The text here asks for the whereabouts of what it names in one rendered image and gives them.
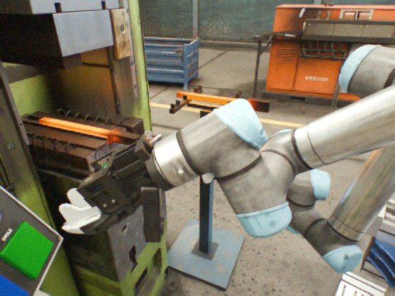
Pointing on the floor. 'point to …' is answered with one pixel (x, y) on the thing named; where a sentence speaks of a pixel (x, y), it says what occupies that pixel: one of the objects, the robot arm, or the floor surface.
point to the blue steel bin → (172, 59)
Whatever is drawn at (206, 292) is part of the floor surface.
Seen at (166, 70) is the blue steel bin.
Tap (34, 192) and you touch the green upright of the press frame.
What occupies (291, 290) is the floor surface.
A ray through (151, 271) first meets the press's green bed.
